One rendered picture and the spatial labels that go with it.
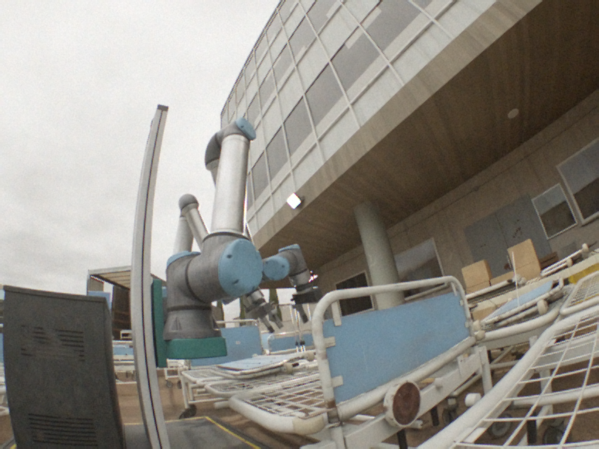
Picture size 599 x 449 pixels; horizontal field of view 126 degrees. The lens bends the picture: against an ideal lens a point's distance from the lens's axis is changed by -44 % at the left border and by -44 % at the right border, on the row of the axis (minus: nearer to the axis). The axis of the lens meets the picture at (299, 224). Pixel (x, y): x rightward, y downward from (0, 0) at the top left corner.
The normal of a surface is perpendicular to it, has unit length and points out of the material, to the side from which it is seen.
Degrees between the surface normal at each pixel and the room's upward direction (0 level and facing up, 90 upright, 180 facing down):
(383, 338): 90
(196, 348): 90
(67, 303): 90
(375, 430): 90
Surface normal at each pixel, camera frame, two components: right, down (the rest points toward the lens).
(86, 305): 0.58, -0.41
